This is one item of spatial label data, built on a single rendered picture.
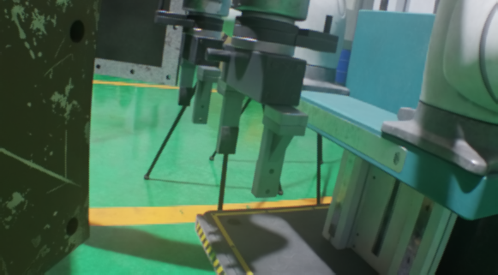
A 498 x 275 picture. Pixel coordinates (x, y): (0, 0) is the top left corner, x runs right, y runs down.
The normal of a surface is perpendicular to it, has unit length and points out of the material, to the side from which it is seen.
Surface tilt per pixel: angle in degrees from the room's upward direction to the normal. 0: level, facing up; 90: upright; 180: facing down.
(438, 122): 84
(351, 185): 90
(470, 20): 82
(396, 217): 90
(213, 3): 90
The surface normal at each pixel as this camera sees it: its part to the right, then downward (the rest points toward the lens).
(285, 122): 0.41, 0.28
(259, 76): -0.90, -0.05
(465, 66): -0.98, 0.17
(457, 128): -0.64, -0.04
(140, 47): 0.00, 0.23
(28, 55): 0.97, 0.21
